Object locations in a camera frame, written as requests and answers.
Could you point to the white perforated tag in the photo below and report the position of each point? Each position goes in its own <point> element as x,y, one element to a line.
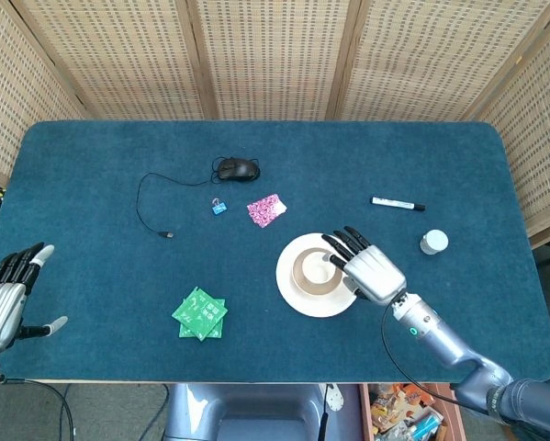
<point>334,399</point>

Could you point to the wooden box of snacks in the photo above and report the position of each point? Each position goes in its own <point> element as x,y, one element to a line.
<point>407,413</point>

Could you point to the white round plate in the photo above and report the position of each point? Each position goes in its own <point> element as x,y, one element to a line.
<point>302,305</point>

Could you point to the pink patterned packet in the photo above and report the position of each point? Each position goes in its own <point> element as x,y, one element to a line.
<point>264,210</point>

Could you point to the small white lidded jar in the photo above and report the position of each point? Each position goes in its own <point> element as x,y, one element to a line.
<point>434,242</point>

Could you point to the blue binder clip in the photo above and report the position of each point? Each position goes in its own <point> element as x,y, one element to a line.
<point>218,207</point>

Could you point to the white paper cup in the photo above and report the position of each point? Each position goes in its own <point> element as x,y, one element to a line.
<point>318,271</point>

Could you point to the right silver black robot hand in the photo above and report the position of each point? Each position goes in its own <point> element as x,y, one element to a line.
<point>375,275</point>

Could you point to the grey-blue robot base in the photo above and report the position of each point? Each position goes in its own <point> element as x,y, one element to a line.
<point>256,413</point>

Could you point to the black computer mouse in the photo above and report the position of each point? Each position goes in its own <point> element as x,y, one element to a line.
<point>239,170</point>

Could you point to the white black marker pen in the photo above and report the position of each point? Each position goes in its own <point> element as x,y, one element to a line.
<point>394,203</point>

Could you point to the green printed packet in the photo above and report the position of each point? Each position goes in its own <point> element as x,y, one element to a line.
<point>218,331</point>
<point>198,312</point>

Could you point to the woven wooden folding screen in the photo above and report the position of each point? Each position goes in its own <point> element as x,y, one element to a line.
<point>274,55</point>

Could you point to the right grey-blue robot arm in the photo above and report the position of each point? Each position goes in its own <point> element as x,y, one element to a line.
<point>453,347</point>

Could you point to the beige bowl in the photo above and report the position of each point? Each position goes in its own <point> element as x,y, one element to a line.
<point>297,275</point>

